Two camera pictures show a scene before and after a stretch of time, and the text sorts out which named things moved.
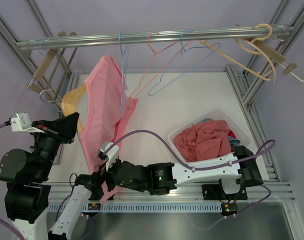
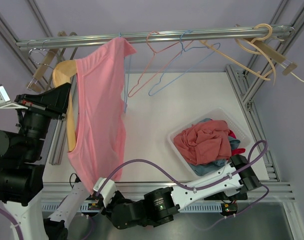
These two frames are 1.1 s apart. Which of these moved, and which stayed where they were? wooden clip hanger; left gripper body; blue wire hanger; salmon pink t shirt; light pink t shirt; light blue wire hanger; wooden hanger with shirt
Moved: blue wire hanger; wooden hanger with shirt; light pink t shirt; left gripper body
Stayed: salmon pink t shirt; light blue wire hanger; wooden clip hanger
